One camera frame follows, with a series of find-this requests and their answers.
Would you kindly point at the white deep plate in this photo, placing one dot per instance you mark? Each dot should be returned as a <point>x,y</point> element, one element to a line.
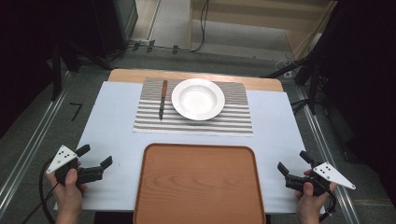
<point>198,99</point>

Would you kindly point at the black tripod stand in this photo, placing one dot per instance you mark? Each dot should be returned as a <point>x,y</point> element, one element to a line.
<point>313,81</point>
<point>62,59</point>

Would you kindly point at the striped placemat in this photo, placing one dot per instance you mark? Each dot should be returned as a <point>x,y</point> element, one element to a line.
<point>230,123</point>

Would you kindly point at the metal floor rail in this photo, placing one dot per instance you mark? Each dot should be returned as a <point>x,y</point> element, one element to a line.
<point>34,133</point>
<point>327,155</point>

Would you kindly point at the brown wooden tray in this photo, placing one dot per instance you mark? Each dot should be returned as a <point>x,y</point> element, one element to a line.
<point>199,186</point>

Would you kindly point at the white table cover sheet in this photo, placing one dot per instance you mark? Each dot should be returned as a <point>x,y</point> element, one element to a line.
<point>115,140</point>

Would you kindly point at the person's right hand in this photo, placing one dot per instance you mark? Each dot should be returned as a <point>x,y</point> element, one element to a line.
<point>309,203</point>

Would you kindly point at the dark cabinet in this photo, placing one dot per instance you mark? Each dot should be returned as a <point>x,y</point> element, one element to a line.
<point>120,21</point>

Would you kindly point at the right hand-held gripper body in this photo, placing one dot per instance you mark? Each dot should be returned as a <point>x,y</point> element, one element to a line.
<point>330,173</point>

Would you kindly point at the person's left hand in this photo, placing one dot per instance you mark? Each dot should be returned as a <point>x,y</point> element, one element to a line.
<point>68,197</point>

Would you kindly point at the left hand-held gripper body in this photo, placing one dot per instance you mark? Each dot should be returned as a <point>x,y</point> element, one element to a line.
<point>63,157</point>

